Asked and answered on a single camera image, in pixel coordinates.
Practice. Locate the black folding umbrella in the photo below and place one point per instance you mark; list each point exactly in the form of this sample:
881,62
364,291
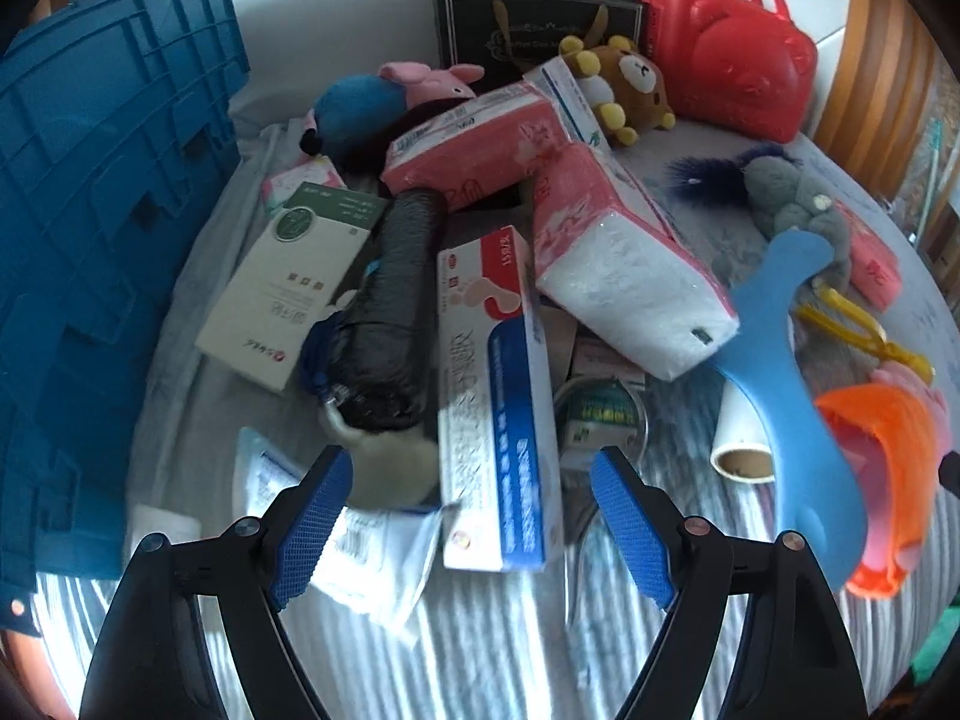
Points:
380,354

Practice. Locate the small pink tissue packet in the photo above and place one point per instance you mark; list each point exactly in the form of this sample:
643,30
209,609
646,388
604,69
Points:
874,267

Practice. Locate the orange plastic toy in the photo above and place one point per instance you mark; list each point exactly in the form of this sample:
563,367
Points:
894,436

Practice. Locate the grey mouse plush toy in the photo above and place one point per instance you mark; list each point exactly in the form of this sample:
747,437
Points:
782,196

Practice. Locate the blue plastic storage crate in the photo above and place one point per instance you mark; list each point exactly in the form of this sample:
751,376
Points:
116,145

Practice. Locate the blue lint roller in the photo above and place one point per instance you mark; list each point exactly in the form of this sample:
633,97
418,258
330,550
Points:
816,492

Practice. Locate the long white blue box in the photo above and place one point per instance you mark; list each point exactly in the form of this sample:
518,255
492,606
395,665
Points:
498,460

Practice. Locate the red plastic toy suitcase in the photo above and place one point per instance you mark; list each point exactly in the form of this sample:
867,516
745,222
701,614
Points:
737,64

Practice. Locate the black gift box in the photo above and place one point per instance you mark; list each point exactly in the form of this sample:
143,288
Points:
509,37

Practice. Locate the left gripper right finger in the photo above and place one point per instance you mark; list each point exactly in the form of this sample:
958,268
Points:
794,658

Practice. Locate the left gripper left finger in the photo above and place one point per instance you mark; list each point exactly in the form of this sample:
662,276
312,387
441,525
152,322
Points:
151,659

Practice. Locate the brown bear plush toy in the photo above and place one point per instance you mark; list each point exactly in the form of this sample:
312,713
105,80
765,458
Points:
624,89

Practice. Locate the pink tissue pack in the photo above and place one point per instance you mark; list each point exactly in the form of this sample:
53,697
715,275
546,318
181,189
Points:
604,253
478,148

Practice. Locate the yellow plastic clip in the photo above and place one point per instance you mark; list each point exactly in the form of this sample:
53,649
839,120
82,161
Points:
847,322

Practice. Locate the white green medicine box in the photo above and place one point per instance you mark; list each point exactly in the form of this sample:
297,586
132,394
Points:
287,282

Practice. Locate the blue pink pig plush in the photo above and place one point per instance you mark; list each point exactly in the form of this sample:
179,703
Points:
364,108

